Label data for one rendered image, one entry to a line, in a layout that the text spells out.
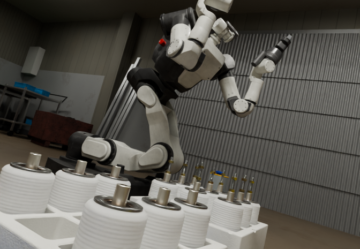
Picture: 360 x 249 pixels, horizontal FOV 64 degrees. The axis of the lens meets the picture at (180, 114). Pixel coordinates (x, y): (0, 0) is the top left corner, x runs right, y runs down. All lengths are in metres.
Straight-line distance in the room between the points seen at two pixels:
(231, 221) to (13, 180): 0.59
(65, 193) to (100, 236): 0.26
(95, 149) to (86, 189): 0.94
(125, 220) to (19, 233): 0.16
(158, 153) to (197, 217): 0.77
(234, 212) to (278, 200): 3.19
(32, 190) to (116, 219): 0.23
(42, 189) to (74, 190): 0.09
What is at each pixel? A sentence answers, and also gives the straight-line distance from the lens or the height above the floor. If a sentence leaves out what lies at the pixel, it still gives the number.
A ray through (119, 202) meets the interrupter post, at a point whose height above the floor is 0.26.
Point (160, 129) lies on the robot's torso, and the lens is 1.43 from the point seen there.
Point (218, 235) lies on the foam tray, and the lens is 0.88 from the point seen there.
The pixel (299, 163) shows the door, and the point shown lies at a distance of 4.07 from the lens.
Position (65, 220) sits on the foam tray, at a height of 0.17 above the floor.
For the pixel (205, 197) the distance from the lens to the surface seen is 0.96.
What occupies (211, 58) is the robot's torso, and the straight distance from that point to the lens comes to 1.45.
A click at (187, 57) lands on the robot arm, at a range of 1.11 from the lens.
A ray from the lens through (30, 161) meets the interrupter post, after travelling 0.63.
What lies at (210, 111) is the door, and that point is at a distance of 4.54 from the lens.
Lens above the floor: 0.34
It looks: 9 degrees up
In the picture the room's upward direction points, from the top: 14 degrees clockwise
